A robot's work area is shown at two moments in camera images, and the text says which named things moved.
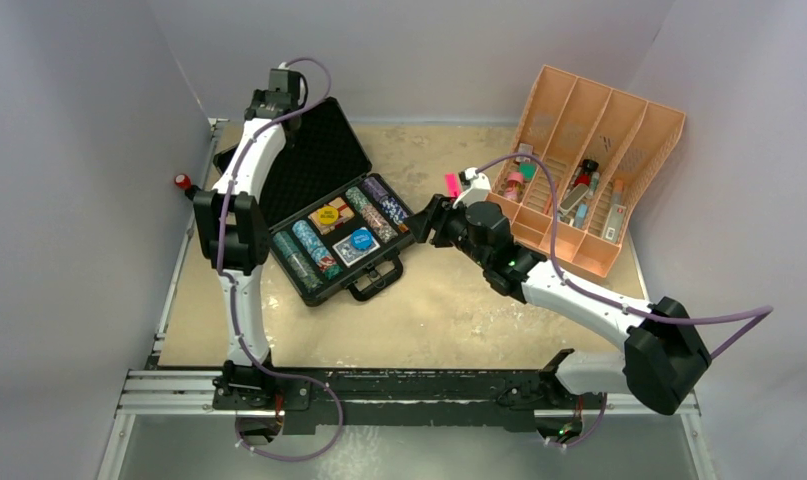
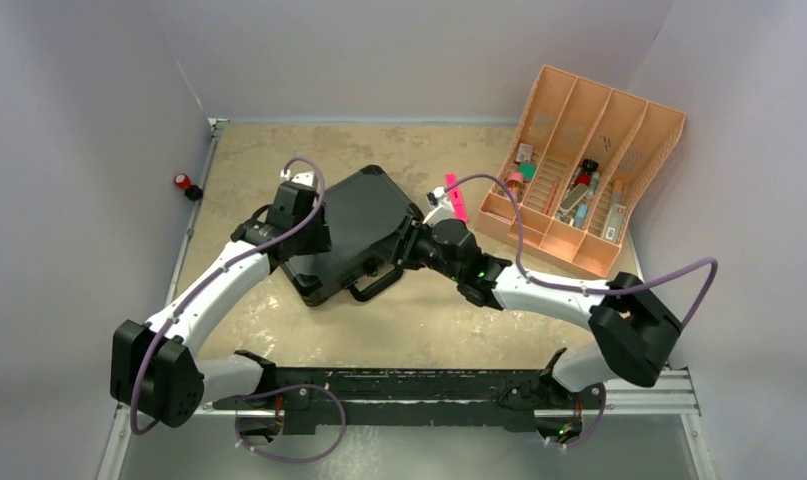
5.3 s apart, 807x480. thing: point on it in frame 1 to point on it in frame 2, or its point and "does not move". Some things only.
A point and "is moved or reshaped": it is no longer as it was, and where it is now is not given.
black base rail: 397,398 does not move
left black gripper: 260,98 to 321,241
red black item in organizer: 583,177 does not move
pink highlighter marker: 453,185 does not move
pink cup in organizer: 514,185 does not move
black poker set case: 333,222 is moved or reshaped
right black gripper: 437,216 to 404,248
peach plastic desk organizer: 585,159 does not move
